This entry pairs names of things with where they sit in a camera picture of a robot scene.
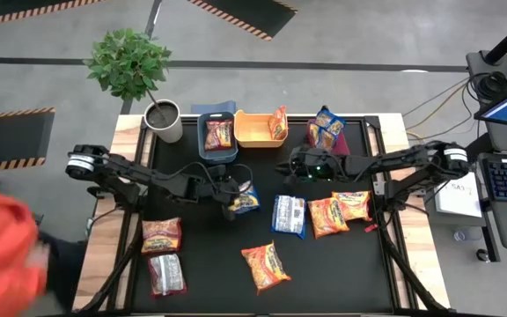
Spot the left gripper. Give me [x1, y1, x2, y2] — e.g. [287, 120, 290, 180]
[191, 163, 244, 221]

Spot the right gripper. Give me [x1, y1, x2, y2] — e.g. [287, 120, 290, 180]
[276, 147, 349, 186]

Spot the orange Maruchan ramen pack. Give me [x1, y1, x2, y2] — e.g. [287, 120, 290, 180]
[240, 240, 292, 295]
[307, 197, 350, 240]
[267, 105, 290, 141]
[330, 191, 373, 224]

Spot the red Maruchan ramen pack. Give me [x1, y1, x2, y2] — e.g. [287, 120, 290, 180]
[147, 253, 187, 299]
[141, 217, 183, 256]
[203, 119, 235, 151]

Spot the yellow plastic bin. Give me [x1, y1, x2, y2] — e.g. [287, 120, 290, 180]
[233, 108, 289, 149]

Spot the pink plastic bin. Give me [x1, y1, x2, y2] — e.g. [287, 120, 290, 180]
[305, 117, 351, 156]

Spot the blue-grey plastic bin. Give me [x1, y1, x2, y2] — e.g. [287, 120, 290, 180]
[196, 111, 239, 165]

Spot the white plant pot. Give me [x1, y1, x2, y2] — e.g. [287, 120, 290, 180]
[143, 99, 184, 144]

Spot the white paper sheet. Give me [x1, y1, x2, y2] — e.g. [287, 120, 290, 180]
[433, 171, 484, 219]

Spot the green potted plant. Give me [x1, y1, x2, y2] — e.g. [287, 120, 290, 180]
[82, 26, 173, 124]

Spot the clear water bottle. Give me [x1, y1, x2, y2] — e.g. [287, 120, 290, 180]
[452, 226, 483, 243]

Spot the grey equipment box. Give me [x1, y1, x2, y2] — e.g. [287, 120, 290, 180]
[465, 48, 507, 85]

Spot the person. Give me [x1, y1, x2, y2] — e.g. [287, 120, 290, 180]
[0, 183, 88, 317]

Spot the black frame strut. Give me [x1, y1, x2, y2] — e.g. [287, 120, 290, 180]
[75, 215, 145, 314]
[378, 219, 451, 314]

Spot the coiled black cable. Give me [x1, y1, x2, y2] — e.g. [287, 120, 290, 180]
[473, 70, 507, 101]

